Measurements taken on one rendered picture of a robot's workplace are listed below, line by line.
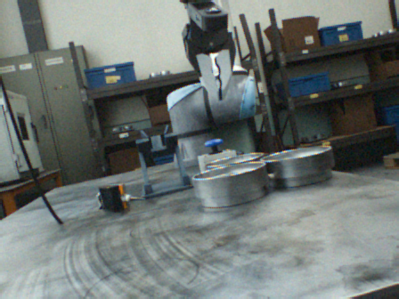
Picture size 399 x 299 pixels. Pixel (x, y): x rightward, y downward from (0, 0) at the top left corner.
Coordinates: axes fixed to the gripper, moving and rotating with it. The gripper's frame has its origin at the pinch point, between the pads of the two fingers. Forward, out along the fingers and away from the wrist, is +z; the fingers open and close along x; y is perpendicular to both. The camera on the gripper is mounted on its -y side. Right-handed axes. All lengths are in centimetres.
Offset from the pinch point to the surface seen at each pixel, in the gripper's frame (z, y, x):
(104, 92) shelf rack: -48, 331, 31
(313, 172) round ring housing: 14.4, -21.3, -5.0
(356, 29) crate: -66, 335, -264
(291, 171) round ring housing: 13.7, -20.4, -2.3
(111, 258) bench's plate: 16.0, -30.9, 22.3
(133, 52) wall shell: -96, 390, -9
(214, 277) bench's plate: 16.0, -42.2, 14.3
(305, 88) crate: -11, 336, -187
